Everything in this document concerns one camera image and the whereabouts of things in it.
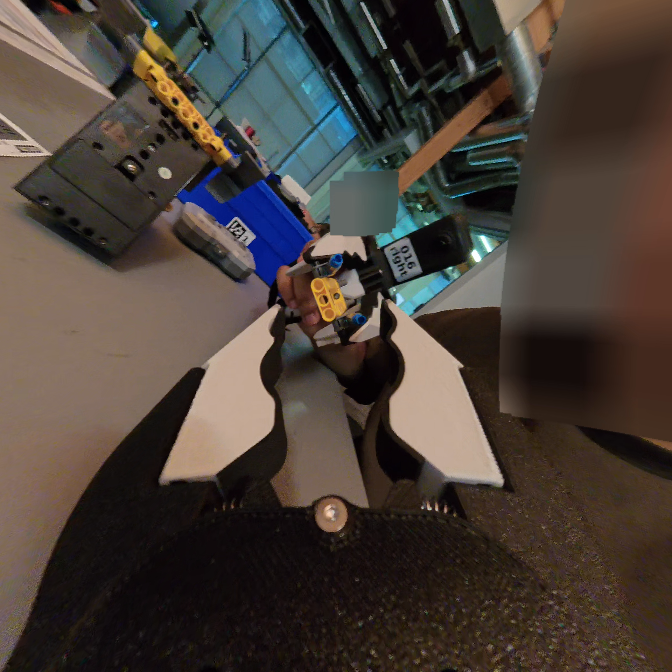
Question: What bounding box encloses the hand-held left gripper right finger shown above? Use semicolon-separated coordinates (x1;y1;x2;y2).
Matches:
375;300;505;506

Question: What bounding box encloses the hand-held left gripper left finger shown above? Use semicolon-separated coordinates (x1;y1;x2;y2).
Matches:
159;306;288;491

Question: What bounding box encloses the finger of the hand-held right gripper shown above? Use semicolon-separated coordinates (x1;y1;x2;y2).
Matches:
313;306;388;349
285;233;368;278

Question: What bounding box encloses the small yellow toy brick part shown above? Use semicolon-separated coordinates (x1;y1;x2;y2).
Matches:
302;253;368;331

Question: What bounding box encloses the person's right forearm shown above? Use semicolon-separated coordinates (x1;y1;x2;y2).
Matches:
336;341;402;407

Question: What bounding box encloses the person's right hand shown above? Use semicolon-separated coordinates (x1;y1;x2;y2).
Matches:
275;262;368;381

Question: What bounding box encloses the blue plastic bin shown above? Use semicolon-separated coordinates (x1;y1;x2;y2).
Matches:
177;152;316;288

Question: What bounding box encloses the person's brown sweater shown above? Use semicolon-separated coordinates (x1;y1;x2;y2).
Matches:
409;307;672;672

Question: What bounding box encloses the grey round toy hub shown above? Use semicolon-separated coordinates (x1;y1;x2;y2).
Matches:
172;202;256;280

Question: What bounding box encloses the yellow perforated toy beam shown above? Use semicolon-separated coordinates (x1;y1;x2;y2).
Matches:
131;50;235;165

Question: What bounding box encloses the black toy battery box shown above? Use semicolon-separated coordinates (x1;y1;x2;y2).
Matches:
15;94;211;258

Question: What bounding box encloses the yellow black instruction booklet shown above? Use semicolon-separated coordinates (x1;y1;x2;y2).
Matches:
0;112;51;158

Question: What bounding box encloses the white paper stack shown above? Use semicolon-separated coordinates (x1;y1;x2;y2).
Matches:
0;0;116;103

